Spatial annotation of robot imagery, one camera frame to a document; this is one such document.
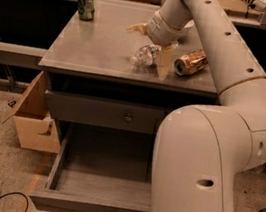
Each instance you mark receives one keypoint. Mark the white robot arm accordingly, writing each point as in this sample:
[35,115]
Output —
[200,148]

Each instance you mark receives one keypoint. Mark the white ceramic bowl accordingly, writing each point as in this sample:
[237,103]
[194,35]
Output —
[189,25]

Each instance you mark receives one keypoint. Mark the closed grey upper drawer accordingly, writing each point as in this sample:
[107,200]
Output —
[98,111]

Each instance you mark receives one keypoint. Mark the green soda can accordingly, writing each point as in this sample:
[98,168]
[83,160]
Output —
[86,9]

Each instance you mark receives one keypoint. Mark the cardboard box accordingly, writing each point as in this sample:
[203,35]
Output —
[35,128]

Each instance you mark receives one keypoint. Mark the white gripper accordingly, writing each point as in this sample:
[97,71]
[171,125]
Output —
[162,31]

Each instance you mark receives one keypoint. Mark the grey wooden drawer cabinet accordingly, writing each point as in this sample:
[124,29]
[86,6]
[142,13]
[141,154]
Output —
[92,58]

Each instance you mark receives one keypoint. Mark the clear plastic water bottle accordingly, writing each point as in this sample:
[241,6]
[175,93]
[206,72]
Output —
[146,55]

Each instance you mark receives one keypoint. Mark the open grey bottom drawer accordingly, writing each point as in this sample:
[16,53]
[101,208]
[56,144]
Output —
[99,170]

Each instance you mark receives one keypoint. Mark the orange soda can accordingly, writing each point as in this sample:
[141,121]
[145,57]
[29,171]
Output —
[190,63]

